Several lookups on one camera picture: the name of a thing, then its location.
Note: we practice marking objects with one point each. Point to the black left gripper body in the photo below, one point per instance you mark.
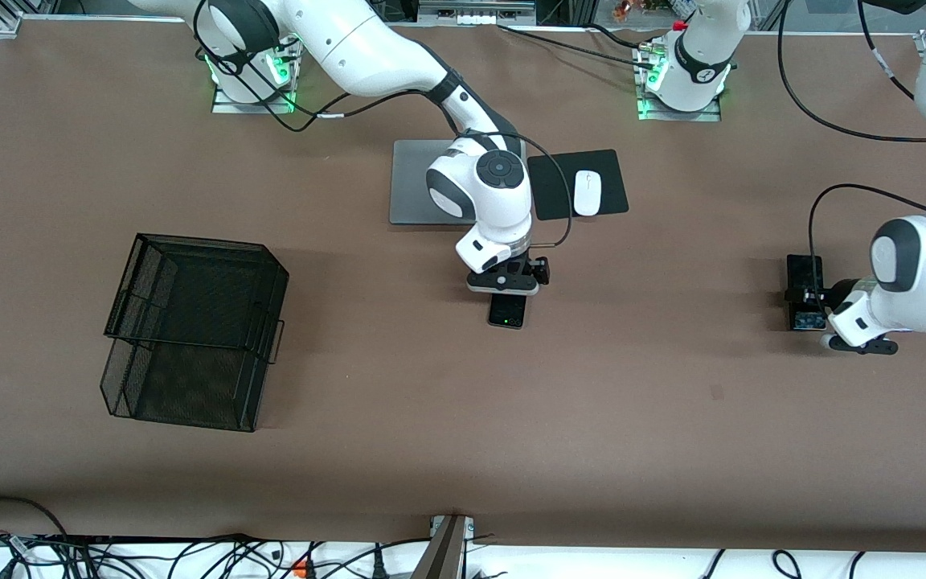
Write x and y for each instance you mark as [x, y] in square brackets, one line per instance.
[837, 292]

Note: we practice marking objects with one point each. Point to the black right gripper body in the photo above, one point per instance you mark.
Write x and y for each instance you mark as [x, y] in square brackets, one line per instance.
[538, 268]

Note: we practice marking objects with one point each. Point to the long black smartphone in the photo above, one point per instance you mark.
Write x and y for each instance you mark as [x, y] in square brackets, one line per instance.
[801, 269]

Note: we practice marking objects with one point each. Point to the small black flip phone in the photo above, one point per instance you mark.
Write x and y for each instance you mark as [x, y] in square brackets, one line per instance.
[506, 312]

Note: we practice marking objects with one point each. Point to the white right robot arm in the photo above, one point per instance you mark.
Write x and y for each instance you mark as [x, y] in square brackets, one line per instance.
[366, 48]

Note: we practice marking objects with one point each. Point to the black mouse pad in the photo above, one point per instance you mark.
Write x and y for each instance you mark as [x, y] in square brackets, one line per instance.
[551, 185]

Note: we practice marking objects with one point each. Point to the white computer mouse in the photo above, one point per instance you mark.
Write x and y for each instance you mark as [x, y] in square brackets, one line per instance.
[587, 193]

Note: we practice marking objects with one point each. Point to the silver closed laptop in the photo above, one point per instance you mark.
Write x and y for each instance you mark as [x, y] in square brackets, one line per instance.
[411, 185]

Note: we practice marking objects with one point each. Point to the silver power strip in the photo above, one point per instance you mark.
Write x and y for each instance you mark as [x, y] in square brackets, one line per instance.
[475, 16]

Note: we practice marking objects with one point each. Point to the black two-tier mesh tray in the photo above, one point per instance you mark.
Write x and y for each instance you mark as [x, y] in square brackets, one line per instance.
[190, 386]

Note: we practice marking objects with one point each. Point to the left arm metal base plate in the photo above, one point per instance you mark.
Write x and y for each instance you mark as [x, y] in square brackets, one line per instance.
[656, 117]

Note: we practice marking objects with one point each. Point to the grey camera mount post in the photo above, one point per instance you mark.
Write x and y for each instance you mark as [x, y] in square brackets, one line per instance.
[443, 555]

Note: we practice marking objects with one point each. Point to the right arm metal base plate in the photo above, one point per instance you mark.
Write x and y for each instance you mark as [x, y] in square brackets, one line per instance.
[226, 106]

